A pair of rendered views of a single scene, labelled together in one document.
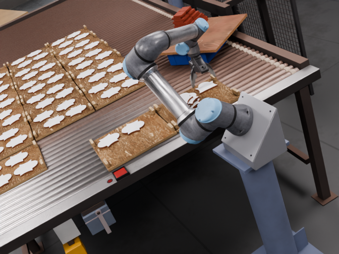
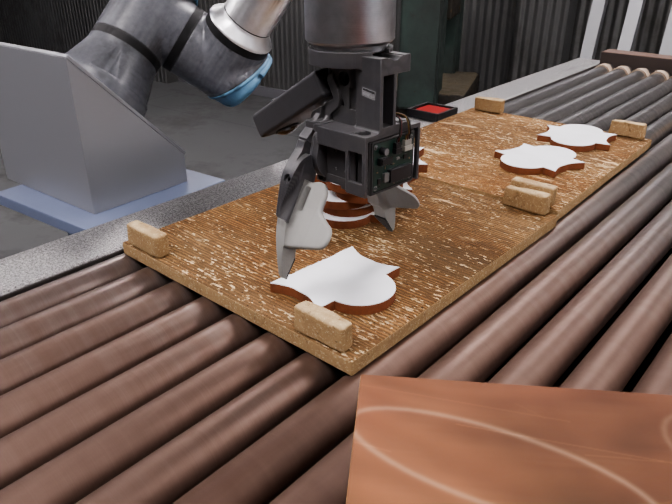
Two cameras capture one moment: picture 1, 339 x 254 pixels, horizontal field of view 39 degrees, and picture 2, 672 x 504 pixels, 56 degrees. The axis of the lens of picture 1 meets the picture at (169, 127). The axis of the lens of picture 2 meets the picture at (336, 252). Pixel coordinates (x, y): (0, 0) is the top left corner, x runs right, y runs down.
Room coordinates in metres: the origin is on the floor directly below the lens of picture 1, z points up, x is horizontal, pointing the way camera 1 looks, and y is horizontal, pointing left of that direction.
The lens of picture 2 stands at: (2.91, -0.62, 1.26)
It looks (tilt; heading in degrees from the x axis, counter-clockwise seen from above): 27 degrees down; 144
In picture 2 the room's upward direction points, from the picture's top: straight up
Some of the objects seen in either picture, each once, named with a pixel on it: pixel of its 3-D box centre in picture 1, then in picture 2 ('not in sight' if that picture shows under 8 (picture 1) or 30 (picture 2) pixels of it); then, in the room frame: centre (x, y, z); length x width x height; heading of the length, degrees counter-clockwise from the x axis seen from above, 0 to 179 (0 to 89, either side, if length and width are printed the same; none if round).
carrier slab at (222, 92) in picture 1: (195, 103); (349, 233); (2.36, -0.19, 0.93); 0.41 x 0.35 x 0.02; 102
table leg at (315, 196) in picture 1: (313, 145); not in sight; (2.24, -0.76, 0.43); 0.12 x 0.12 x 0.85; 13
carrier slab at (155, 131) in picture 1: (131, 138); (505, 151); (2.26, 0.21, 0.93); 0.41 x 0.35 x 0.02; 104
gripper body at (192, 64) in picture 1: (196, 60); (356, 118); (2.49, -0.28, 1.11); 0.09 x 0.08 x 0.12; 8
